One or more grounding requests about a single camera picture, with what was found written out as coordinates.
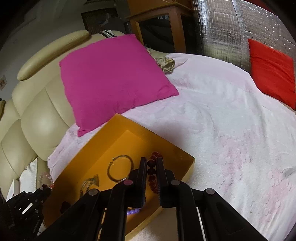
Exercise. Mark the silver cuff bangle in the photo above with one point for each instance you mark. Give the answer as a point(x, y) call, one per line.
point(117, 180)

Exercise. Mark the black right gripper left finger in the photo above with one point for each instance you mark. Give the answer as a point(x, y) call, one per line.
point(101, 215)

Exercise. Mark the beige patterned fabric pouch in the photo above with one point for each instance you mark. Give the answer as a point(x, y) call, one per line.
point(166, 64)

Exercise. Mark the red cushion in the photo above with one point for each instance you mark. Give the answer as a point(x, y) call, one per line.
point(272, 72)

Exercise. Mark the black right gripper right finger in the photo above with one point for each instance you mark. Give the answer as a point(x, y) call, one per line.
point(201, 215)

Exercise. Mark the magenta cushion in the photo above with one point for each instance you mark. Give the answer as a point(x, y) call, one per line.
point(111, 76)

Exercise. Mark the orange cardboard jewelry box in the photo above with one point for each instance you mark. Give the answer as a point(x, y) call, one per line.
point(117, 137)

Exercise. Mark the wooden side table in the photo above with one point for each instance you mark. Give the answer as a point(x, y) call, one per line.
point(165, 26)

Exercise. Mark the pale pink textured bedspread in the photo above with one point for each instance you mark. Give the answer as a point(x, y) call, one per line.
point(243, 141)

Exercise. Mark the silver foil insulation sheet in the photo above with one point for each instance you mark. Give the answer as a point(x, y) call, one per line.
point(226, 26)

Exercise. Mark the cream leather headboard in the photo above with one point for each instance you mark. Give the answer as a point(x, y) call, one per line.
point(36, 118)

